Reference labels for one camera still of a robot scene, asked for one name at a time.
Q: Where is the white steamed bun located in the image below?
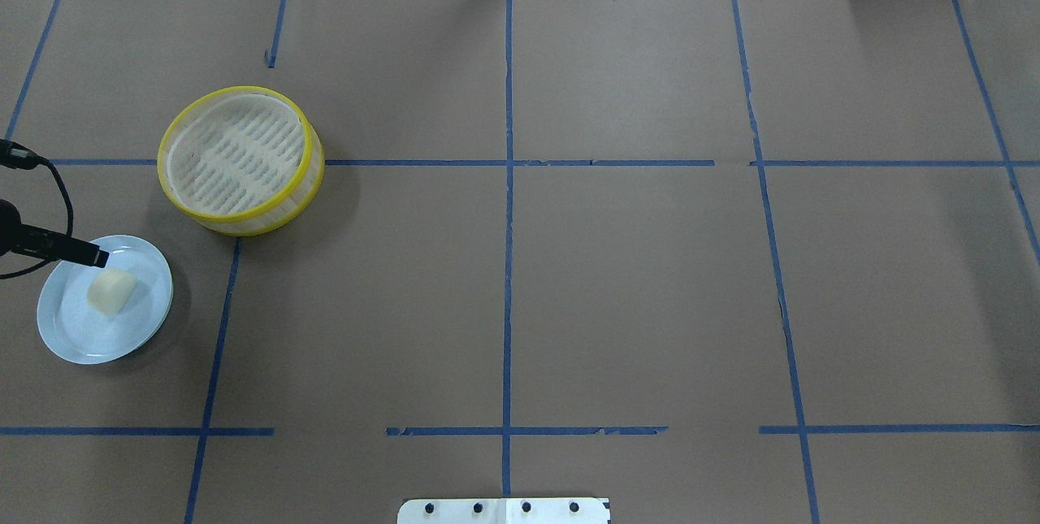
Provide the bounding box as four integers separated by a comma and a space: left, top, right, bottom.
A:
88, 268, 138, 317

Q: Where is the yellow plastic steamer basket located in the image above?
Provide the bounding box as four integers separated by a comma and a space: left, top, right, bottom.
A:
157, 86, 326, 236

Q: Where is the light blue plate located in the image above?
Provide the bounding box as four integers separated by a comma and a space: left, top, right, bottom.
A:
37, 235, 172, 365

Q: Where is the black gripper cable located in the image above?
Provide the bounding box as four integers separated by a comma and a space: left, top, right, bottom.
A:
0, 141, 75, 279

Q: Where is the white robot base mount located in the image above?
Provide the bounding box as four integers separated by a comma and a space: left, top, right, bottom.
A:
396, 497, 612, 523

